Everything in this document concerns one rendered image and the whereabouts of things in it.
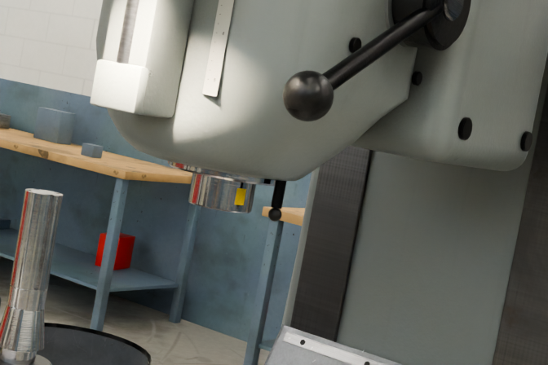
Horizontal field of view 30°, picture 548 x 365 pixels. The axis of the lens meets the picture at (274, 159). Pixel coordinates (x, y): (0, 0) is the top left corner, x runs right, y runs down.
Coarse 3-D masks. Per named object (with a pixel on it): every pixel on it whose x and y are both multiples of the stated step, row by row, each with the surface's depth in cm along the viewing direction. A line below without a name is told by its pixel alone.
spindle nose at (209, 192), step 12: (192, 180) 75; (204, 180) 74; (216, 180) 73; (228, 180) 73; (192, 192) 74; (204, 192) 73; (216, 192) 73; (228, 192) 73; (252, 192) 75; (204, 204) 73; (216, 204) 73; (228, 204) 73
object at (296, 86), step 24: (408, 0) 70; (432, 0) 69; (456, 0) 71; (408, 24) 67; (432, 24) 70; (456, 24) 73; (360, 48) 64; (384, 48) 65; (432, 48) 72; (312, 72) 59; (336, 72) 61; (288, 96) 59; (312, 96) 58; (312, 120) 59
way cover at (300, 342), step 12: (276, 336) 115; (288, 336) 114; (300, 336) 114; (312, 336) 113; (276, 348) 114; (288, 348) 114; (300, 348) 113; (312, 348) 112; (324, 348) 112; (336, 348) 111; (348, 348) 110; (276, 360) 114; (288, 360) 113; (300, 360) 112; (312, 360) 112; (324, 360) 111; (336, 360) 110; (348, 360) 110; (360, 360) 109; (372, 360) 108; (384, 360) 108
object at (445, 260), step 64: (320, 192) 114; (384, 192) 110; (448, 192) 106; (512, 192) 102; (320, 256) 113; (384, 256) 109; (448, 256) 105; (512, 256) 101; (320, 320) 113; (384, 320) 109; (448, 320) 105; (512, 320) 100
